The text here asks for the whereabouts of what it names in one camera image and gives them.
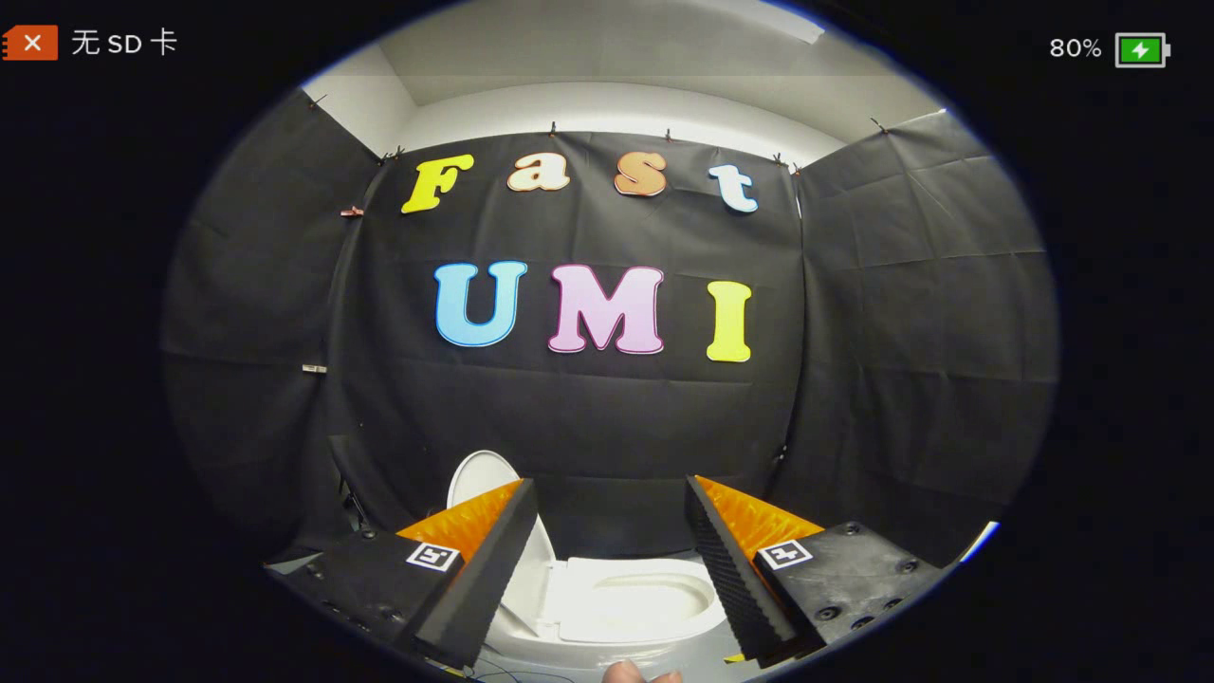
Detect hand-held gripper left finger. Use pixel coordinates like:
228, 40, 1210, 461
268, 477, 540, 670

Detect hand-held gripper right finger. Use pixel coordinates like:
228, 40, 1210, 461
683, 474, 949, 667

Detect white toilet lid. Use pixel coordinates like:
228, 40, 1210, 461
446, 450, 557, 638

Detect white toilet seat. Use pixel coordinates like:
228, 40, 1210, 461
555, 557, 728, 648

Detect white toilet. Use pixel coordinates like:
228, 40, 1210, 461
474, 555, 760, 683

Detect black backdrop cloth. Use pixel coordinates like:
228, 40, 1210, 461
161, 90, 1060, 570

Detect thin black cable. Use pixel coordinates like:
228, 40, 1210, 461
469, 653, 575, 683

